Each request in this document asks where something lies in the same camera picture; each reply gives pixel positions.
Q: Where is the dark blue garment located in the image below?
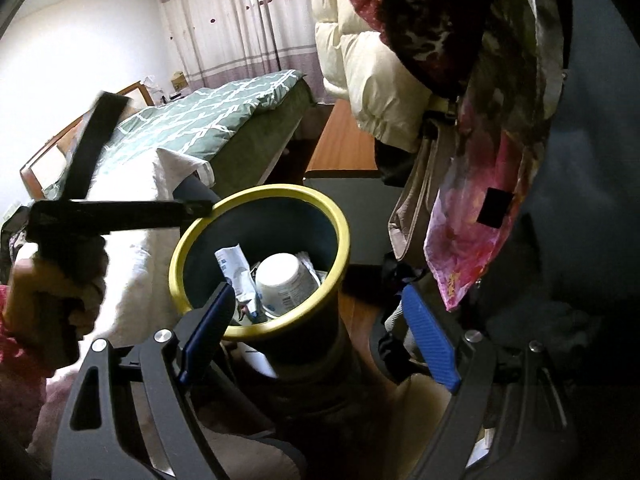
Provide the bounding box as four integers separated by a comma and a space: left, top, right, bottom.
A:
500, 0, 640, 411

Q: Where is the pink floral cloth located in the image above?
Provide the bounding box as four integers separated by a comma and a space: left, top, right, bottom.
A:
424, 90, 551, 311

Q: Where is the beige bag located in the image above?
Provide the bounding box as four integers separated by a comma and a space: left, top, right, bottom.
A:
389, 110, 468, 273

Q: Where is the person's left forearm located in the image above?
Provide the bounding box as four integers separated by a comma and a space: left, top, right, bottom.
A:
0, 285, 56, 396

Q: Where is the wooden desk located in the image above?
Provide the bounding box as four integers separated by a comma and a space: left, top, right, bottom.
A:
304, 99, 383, 181

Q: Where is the cream puffer jacket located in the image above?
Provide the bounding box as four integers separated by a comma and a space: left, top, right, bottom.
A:
310, 0, 433, 153

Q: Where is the dark blue table cover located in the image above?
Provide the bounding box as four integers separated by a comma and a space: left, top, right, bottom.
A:
172, 180, 221, 211

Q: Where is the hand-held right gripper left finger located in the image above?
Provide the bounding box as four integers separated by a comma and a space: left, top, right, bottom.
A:
52, 282, 236, 480

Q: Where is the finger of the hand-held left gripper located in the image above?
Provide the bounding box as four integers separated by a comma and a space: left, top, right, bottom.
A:
62, 91, 128, 201
95, 200, 215, 236

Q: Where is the wooden bed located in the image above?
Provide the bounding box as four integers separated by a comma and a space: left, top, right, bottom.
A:
20, 71, 318, 201

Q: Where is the yellow rimmed trash bin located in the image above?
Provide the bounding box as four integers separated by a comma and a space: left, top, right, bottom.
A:
168, 184, 353, 376

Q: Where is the pink white curtain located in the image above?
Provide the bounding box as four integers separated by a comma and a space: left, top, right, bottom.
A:
155, 0, 326, 88

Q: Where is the person's left hand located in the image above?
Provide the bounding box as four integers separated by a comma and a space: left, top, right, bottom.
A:
0, 237, 110, 343

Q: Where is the dark brown cloth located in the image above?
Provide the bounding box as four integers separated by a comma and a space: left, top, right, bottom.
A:
190, 330, 416, 480

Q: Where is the white dotted tablecloth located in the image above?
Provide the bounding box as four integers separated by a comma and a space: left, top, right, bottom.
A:
30, 147, 216, 361

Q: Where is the dark patterned garment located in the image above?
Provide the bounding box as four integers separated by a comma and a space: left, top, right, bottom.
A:
380, 0, 506, 101

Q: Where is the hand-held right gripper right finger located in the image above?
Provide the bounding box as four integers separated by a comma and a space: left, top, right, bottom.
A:
402, 284, 581, 480

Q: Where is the white jar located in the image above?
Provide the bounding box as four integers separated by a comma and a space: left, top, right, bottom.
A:
255, 252, 322, 318

